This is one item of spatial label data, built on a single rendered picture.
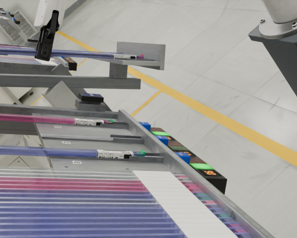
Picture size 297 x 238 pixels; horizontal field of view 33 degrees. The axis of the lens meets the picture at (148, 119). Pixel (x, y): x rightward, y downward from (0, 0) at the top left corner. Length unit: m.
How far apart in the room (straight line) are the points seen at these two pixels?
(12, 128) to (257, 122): 1.35
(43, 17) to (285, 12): 0.53
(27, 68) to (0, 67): 0.09
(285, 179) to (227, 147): 0.43
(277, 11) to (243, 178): 1.05
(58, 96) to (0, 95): 4.17
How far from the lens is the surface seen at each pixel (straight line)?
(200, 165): 0.89
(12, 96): 5.45
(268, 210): 1.77
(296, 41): 0.97
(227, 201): 0.64
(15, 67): 1.85
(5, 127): 1.10
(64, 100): 1.32
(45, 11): 1.17
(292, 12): 1.02
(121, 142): 0.93
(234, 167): 2.05
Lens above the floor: 1.10
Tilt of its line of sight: 22 degrees down
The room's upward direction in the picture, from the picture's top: 39 degrees counter-clockwise
